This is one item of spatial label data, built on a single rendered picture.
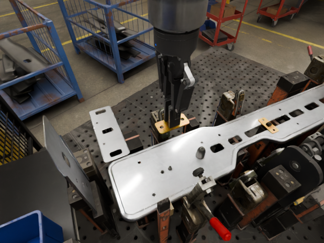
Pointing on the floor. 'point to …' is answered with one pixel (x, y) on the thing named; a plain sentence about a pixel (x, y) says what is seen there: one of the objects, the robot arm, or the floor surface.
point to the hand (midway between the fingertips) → (172, 112)
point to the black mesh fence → (32, 141)
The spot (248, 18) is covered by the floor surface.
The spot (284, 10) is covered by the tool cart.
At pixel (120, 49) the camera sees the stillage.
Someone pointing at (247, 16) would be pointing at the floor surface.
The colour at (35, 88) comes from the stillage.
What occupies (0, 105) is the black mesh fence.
